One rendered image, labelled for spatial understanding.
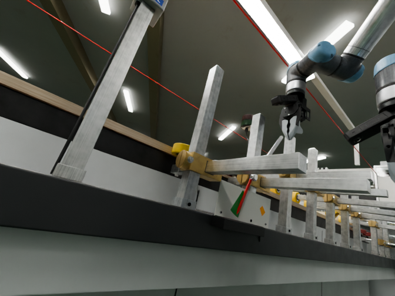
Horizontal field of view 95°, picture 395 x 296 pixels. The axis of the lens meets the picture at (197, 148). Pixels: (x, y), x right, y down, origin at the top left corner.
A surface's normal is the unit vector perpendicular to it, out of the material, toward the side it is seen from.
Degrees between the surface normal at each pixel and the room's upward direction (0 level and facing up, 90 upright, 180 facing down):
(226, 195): 90
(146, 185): 90
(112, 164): 90
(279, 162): 90
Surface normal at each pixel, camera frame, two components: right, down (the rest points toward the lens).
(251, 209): 0.60, -0.12
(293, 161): -0.76, -0.37
